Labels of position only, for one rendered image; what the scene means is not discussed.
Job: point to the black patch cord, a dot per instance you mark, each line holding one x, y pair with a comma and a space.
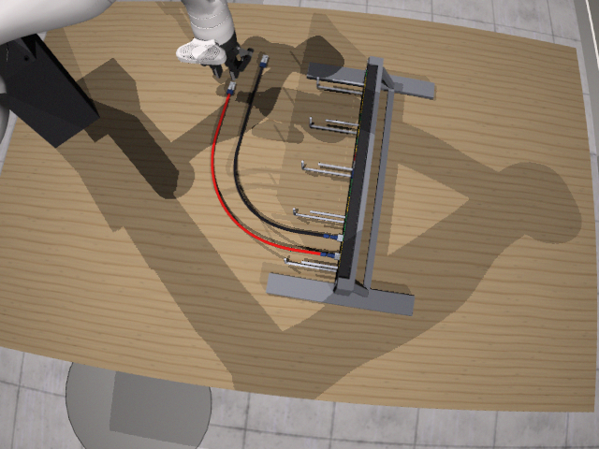
236, 181

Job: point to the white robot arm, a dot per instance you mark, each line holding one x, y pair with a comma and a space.
211, 23

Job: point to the red cable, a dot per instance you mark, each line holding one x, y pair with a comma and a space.
228, 213

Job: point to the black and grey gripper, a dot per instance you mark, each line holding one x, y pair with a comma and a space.
232, 49

